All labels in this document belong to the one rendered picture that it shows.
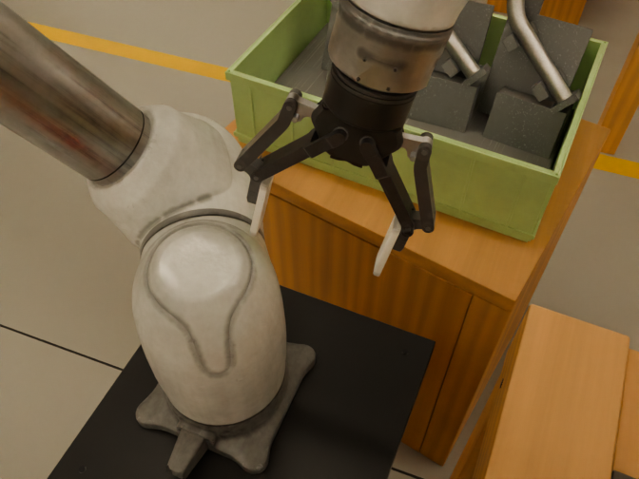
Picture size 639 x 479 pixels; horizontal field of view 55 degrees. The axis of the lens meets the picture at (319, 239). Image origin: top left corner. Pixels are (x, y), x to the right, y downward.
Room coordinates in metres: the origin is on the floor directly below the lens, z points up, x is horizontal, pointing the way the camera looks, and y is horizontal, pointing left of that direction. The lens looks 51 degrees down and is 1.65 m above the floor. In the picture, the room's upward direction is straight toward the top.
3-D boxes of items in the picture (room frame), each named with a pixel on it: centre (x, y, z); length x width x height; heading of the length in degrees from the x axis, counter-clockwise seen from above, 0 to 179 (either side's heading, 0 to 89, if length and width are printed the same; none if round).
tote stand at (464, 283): (0.97, -0.19, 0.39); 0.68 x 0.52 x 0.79; 56
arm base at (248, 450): (0.35, 0.13, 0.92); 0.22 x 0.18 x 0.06; 157
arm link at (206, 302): (0.38, 0.12, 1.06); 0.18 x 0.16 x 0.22; 13
